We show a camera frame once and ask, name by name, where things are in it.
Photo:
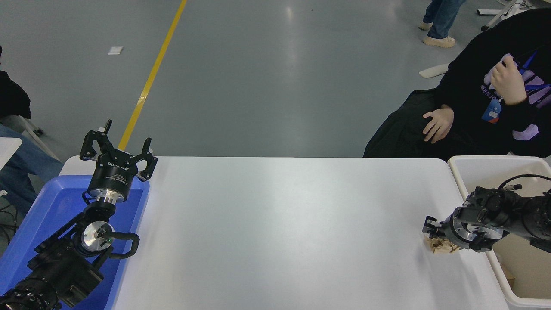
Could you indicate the white office chair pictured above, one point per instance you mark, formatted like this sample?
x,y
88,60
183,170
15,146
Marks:
x,y
488,12

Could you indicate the seated person in jeans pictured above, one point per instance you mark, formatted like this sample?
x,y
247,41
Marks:
x,y
26,159

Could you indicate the tan paper ball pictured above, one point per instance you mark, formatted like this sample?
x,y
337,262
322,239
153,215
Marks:
x,y
441,247

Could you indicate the large pale plastic bin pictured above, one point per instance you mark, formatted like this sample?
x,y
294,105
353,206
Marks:
x,y
486,172

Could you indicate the seated person in black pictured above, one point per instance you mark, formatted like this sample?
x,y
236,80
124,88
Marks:
x,y
465,64

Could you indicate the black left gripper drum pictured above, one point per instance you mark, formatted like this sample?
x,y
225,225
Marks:
x,y
112,174

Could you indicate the person's left hand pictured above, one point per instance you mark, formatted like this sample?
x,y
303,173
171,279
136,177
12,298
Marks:
x,y
510,84

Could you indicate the grey chair leg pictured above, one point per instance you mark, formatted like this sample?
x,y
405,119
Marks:
x,y
32,127

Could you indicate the white paper scrap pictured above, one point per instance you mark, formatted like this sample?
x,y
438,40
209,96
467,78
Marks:
x,y
115,50

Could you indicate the blue red ID badge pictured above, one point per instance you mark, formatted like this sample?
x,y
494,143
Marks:
x,y
491,111

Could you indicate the walking person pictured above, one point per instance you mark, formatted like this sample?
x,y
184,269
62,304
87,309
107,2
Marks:
x,y
443,17

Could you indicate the white chair base leg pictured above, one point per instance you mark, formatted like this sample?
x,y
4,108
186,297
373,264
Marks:
x,y
432,71

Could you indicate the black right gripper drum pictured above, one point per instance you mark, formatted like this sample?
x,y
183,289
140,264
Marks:
x,y
473,247

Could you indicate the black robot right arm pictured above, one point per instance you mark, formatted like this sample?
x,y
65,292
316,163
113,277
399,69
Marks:
x,y
525,215

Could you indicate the person's right hand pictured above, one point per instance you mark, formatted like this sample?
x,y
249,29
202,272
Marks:
x,y
441,122

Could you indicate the blue plastic tray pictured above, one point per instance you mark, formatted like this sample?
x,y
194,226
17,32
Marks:
x,y
51,206

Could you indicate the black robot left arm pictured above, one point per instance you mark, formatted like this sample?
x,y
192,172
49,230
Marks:
x,y
64,267

